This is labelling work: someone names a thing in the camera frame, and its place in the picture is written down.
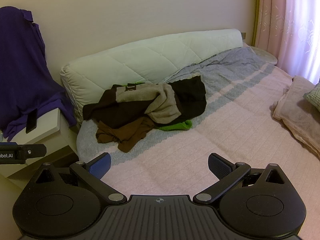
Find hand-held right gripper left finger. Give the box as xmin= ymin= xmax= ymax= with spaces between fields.
xmin=36 ymin=152 xmax=127 ymax=205

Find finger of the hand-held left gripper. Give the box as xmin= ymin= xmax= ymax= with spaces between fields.
xmin=25 ymin=144 xmax=47 ymax=159

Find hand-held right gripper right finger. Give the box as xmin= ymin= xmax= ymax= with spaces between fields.
xmin=193 ymin=152 xmax=285 ymax=205

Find black and grey garment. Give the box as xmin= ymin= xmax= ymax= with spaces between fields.
xmin=82 ymin=76 xmax=207 ymax=130

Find black phone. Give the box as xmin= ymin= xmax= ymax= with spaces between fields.
xmin=26 ymin=109 xmax=38 ymax=134

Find white nightstand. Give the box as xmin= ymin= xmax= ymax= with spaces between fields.
xmin=0 ymin=109 xmax=80 ymax=180

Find brown garment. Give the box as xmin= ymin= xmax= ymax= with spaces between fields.
xmin=96 ymin=117 xmax=155 ymax=153

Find pink grey striped bedspread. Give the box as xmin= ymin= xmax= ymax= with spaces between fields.
xmin=76 ymin=44 xmax=320 ymax=205

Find beige towel garment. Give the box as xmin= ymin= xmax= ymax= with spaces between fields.
xmin=134 ymin=81 xmax=192 ymax=132

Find purple hanging garment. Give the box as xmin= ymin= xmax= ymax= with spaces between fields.
xmin=0 ymin=6 xmax=78 ymax=140

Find folded pink blanket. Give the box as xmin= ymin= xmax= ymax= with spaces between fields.
xmin=272 ymin=76 xmax=320 ymax=160

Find green checked pillow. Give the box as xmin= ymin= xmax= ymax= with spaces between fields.
xmin=303 ymin=84 xmax=320 ymax=112

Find white round object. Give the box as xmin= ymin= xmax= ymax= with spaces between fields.
xmin=249 ymin=45 xmax=278 ymax=65

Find white quilted headboard cushion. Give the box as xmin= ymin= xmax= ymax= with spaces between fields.
xmin=60 ymin=29 xmax=244 ymax=124

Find pink curtain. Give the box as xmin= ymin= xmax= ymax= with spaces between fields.
xmin=256 ymin=0 xmax=320 ymax=85

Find wooden wall trim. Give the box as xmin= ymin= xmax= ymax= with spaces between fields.
xmin=254 ymin=0 xmax=261 ymax=47

